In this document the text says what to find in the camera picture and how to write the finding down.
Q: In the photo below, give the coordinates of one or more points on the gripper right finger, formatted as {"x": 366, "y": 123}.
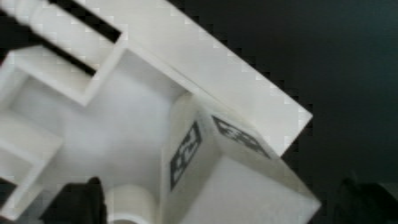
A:
{"x": 366, "y": 204}

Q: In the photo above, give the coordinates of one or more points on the white right fence bar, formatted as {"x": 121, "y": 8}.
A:
{"x": 165, "y": 33}

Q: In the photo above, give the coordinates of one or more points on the white chair leg with tag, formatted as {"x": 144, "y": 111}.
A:
{"x": 227, "y": 184}

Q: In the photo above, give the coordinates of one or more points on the white chair seat part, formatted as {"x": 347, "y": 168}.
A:
{"x": 84, "y": 122}

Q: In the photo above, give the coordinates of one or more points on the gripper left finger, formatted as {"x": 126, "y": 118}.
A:
{"x": 76, "y": 206}

